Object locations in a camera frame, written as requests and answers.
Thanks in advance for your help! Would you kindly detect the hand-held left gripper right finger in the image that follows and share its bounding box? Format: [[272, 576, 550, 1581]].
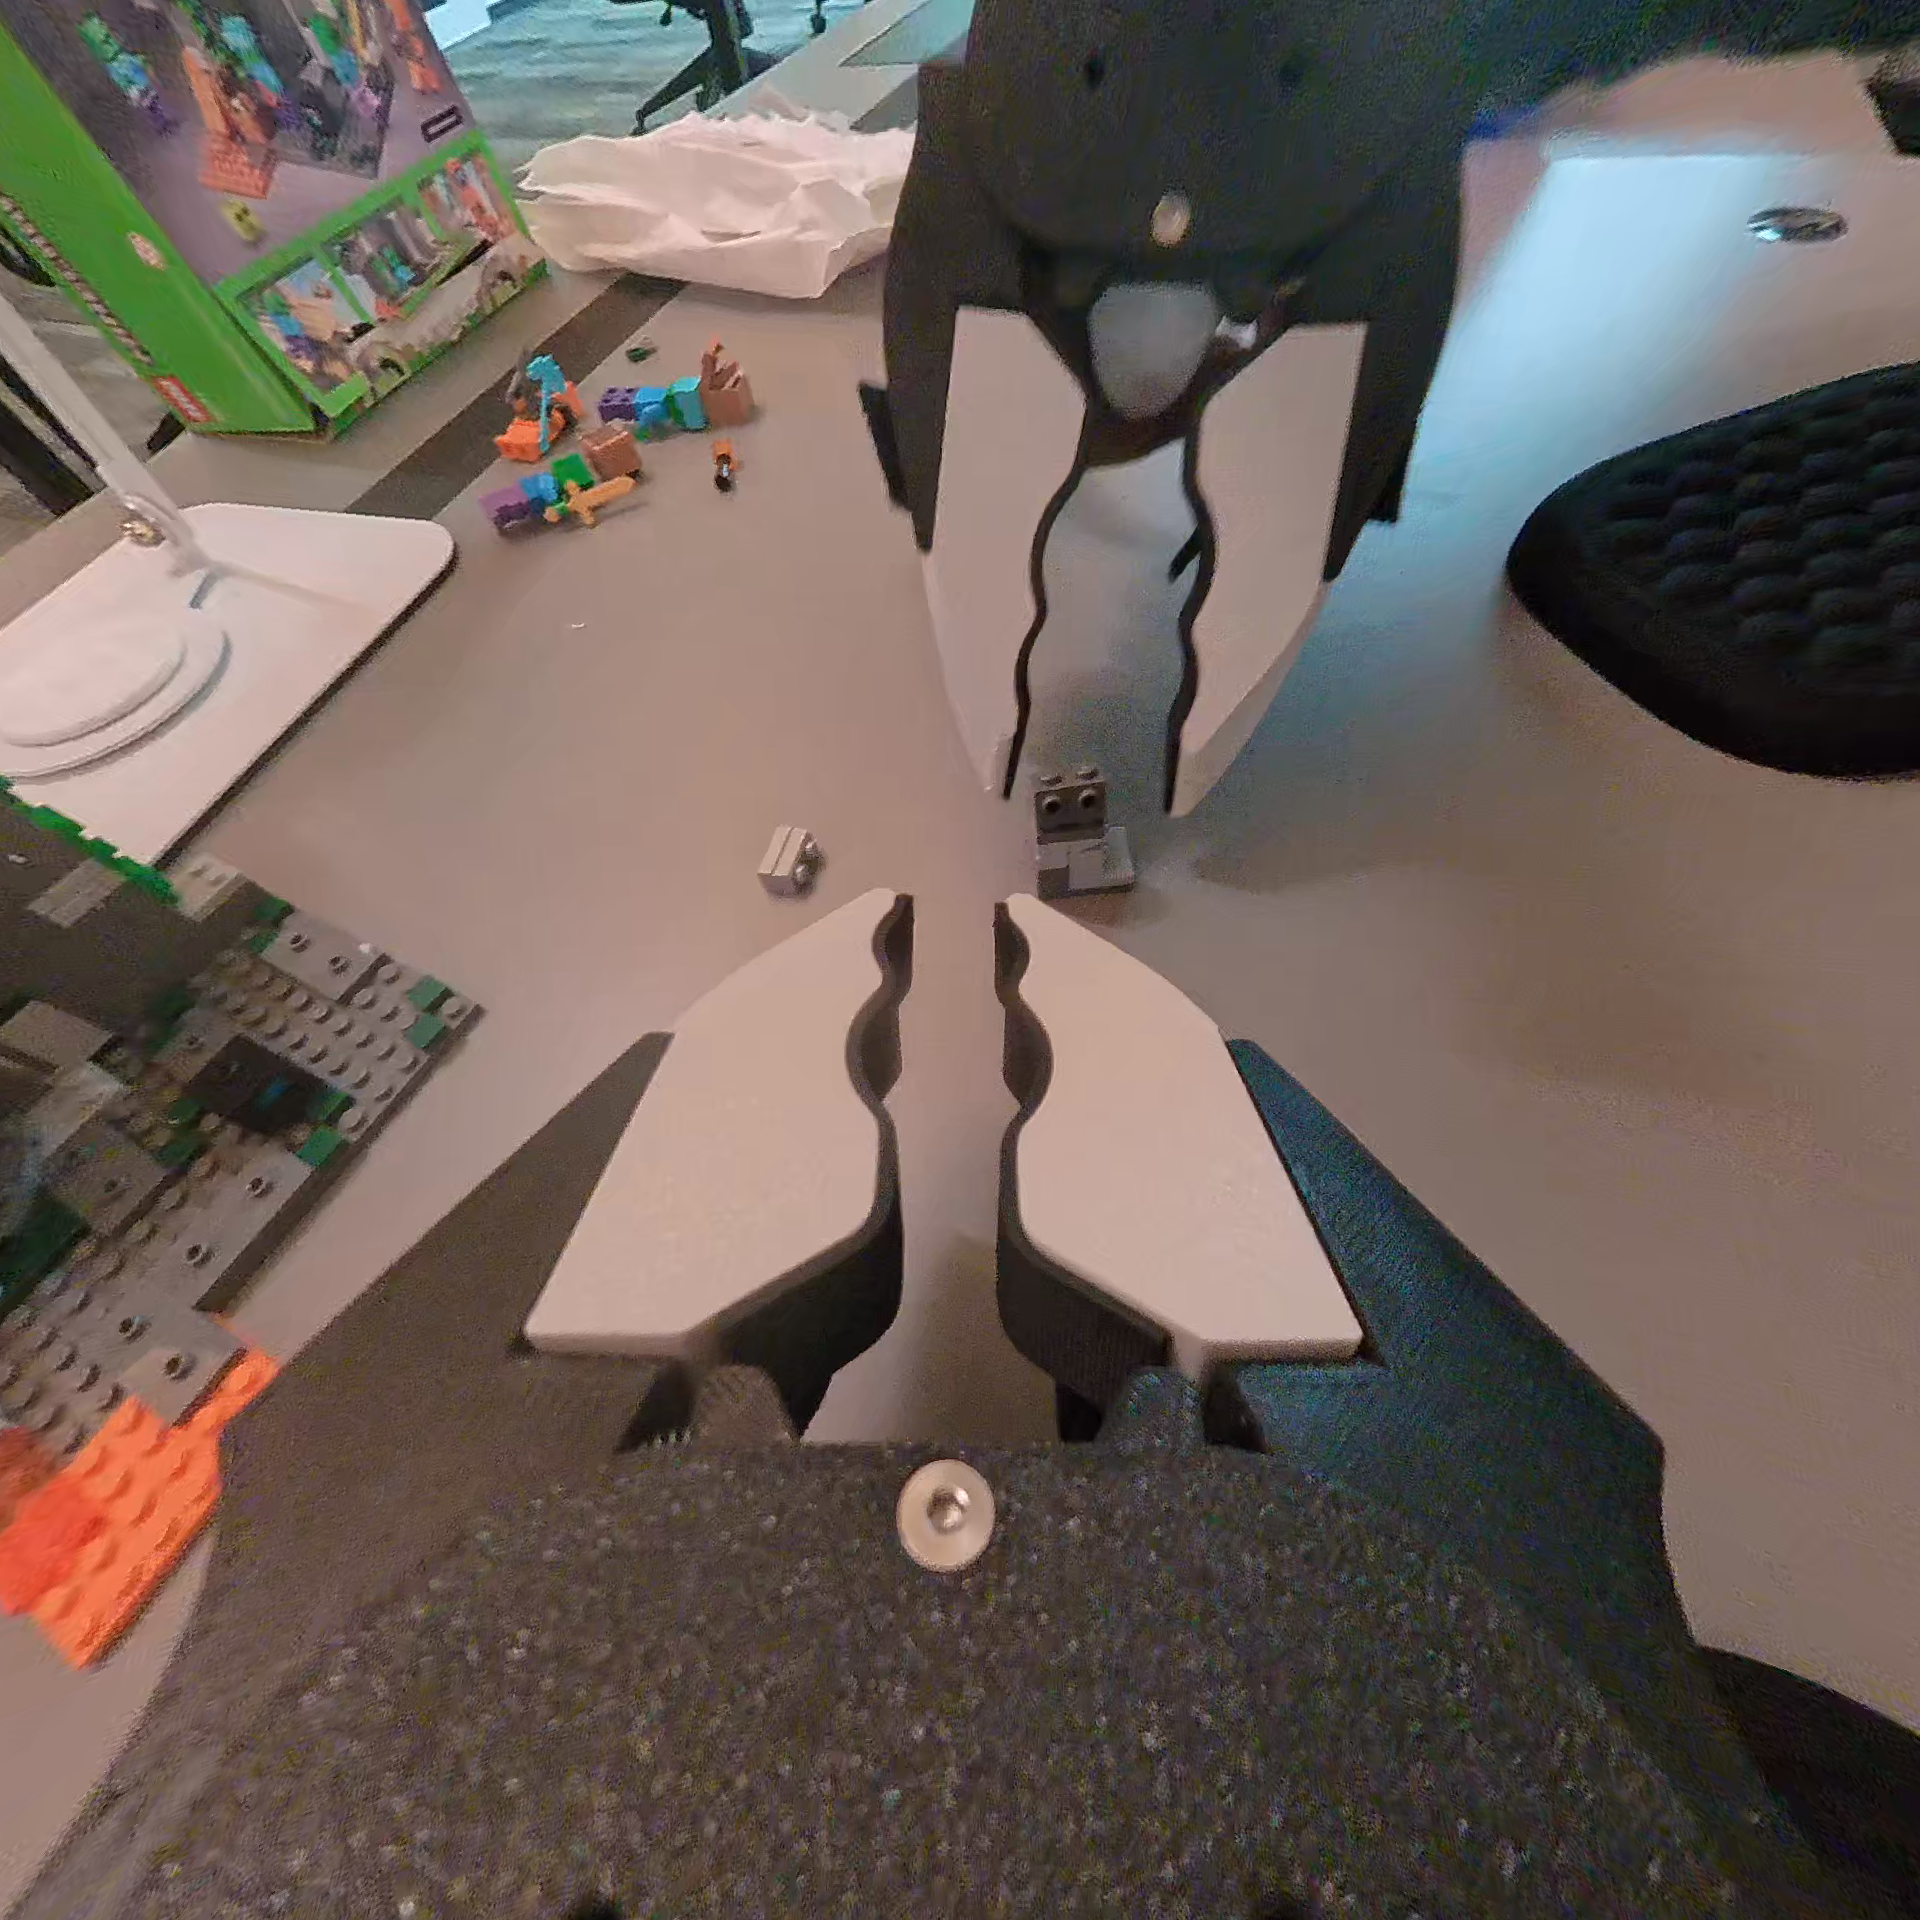
[[990, 895, 1367, 1375]]

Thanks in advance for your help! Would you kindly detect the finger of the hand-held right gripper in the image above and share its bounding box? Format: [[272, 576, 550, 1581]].
[[1161, 313, 1375, 819], [916, 302, 1089, 800]]

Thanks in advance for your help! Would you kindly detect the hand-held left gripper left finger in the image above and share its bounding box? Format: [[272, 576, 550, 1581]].
[[521, 889, 915, 1359]]

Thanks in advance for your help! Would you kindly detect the grey toy brick stack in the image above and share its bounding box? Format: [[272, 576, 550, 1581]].
[[1028, 822, 1141, 900]]

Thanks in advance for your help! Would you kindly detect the white crumpled plastic bag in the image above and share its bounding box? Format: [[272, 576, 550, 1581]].
[[514, 82, 922, 302]]

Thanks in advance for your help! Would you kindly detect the black mesh cushion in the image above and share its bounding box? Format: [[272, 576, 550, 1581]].
[[1506, 360, 1920, 780]]

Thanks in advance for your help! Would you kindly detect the orange toy figure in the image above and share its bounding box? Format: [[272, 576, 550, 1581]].
[[494, 382, 587, 468]]

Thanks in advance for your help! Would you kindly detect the purple green toy figure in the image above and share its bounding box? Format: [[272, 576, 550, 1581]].
[[478, 453, 605, 537]]

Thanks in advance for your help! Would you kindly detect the black office chair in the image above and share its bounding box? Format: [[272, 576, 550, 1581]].
[[629, 0, 785, 137]]

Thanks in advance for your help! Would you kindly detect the toy brick cave model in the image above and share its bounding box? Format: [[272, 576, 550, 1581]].
[[0, 780, 486, 1680]]

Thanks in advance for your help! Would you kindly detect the pile of colourful Lego pieces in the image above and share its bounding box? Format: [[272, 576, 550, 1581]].
[[343, 274, 696, 522]]

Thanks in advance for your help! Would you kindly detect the green toy set box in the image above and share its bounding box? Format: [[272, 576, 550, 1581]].
[[0, 0, 551, 440]]

